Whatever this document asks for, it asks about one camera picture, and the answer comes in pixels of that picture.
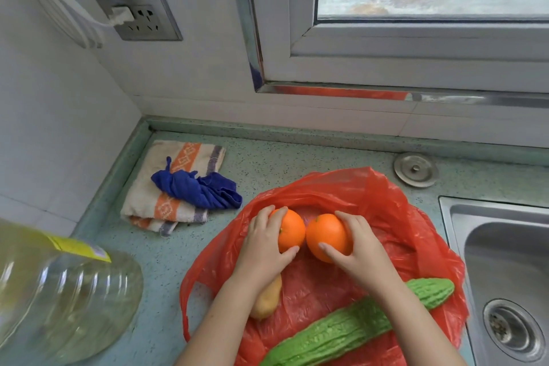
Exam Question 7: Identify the person's left hand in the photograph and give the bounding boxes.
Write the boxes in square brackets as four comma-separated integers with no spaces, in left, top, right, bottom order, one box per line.
[234,206,300,289]

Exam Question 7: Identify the person's right hand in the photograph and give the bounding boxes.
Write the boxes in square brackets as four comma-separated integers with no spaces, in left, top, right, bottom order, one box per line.
[318,210,400,296]

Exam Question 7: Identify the large orange fruit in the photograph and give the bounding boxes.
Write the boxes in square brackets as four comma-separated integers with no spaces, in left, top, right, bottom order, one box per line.
[305,213,353,264]

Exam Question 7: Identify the small orange fruit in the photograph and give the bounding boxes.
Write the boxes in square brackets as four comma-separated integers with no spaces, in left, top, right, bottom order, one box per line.
[277,208,307,254]

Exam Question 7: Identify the person's left forearm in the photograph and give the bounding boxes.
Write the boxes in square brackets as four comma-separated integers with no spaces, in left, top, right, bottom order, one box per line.
[174,272,276,366]

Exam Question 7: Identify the person's right forearm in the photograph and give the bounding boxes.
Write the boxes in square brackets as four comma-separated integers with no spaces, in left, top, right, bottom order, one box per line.
[368,279,469,366]

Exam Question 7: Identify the yellow potato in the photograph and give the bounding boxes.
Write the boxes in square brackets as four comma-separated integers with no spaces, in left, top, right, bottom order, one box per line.
[249,273,284,320]

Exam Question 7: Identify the red plastic bag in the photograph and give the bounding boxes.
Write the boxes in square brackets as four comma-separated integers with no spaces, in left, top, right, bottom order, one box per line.
[179,167,470,366]

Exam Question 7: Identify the green bitter gourd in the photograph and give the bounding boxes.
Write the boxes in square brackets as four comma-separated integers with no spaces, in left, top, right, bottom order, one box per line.
[259,278,455,366]

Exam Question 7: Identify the blue cloth rag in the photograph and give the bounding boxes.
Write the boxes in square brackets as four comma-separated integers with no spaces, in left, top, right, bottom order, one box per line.
[150,157,243,210]

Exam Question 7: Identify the round metal cap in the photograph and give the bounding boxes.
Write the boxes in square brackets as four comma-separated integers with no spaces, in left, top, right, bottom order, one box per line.
[393,152,439,189]

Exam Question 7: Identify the striped beige orange towel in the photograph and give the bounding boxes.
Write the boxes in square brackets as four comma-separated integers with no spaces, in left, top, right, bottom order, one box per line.
[120,140,226,238]

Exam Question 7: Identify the stainless steel sink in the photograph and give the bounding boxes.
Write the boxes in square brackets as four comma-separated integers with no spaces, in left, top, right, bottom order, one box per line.
[438,196,549,366]

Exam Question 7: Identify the metal sink drain strainer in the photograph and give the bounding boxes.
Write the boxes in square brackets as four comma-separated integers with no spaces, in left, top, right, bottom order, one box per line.
[483,299,546,363]

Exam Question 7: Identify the clear plastic oil bottle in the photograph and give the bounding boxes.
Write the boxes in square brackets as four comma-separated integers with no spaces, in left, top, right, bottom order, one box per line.
[0,217,145,366]

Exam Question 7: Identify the white plug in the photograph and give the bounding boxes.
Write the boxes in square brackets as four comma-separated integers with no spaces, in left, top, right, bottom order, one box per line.
[107,6,135,28]

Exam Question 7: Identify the white window frame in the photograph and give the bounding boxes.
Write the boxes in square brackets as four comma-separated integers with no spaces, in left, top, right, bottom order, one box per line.
[228,0,549,108]

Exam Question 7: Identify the grey wall socket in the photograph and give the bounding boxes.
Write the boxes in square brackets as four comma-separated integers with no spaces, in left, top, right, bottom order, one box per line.
[95,0,184,42]

